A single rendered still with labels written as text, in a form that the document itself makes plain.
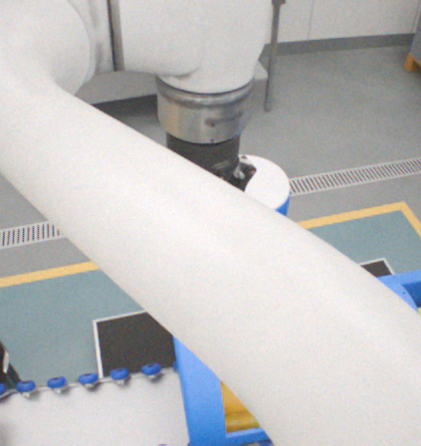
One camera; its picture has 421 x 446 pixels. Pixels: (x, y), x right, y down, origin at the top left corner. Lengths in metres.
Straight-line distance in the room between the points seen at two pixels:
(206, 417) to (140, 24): 0.67
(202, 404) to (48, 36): 0.67
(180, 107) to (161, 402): 0.84
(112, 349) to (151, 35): 1.85
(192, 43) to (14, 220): 2.69
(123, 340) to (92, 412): 1.01
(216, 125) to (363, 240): 2.41
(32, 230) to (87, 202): 2.72
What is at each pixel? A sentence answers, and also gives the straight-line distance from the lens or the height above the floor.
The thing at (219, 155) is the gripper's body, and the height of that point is 1.70.
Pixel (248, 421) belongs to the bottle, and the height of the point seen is 1.07.
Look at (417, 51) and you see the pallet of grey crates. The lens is 4.61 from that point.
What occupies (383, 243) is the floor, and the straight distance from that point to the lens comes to 2.81.
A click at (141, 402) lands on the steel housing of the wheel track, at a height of 0.93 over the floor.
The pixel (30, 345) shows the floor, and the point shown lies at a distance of 2.41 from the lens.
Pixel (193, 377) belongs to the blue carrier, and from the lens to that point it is 0.83.
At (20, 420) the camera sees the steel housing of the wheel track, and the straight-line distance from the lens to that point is 1.19.
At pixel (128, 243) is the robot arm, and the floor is 1.85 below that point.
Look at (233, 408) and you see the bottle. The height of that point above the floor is 1.11.
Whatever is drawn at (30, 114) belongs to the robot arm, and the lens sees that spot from 0.22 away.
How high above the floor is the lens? 1.97
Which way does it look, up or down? 46 degrees down
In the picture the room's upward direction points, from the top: straight up
